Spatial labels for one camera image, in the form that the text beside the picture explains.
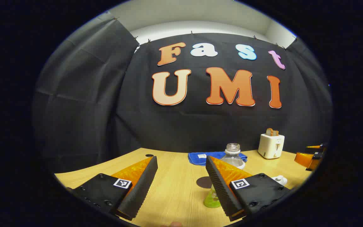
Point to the cream toaster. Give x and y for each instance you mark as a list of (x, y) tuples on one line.
[(270, 146)]

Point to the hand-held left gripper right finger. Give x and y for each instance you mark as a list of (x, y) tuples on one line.
[(221, 192)]

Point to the blue folded towel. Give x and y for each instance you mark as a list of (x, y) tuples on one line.
[(200, 157)]

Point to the brown bread slice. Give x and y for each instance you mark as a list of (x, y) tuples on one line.
[(268, 131), (275, 133)]

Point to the white teacup lid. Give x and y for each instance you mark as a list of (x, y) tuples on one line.
[(280, 180)]

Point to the clear green-label water bottle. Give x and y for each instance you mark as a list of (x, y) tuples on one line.
[(233, 157)]

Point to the dark round coaster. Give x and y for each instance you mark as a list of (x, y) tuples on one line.
[(204, 183)]

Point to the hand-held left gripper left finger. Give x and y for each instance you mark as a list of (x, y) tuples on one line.
[(142, 189)]

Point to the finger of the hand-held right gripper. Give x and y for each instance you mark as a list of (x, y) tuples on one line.
[(302, 159), (317, 147)]

